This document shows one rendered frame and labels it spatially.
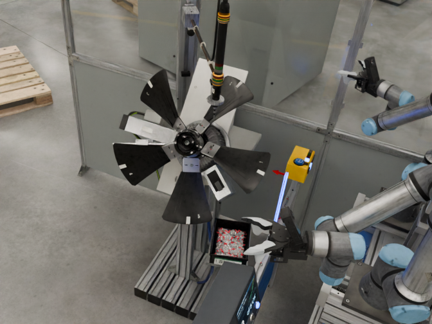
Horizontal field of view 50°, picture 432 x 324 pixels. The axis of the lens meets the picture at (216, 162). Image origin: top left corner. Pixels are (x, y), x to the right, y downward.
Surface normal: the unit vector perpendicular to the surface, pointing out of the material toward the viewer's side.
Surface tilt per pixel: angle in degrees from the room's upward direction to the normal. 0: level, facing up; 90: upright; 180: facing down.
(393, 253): 8
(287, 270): 0
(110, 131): 90
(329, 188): 90
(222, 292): 15
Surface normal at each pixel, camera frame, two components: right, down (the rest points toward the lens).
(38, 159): 0.08, -0.76
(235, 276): -0.16, -0.82
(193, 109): -0.24, -0.06
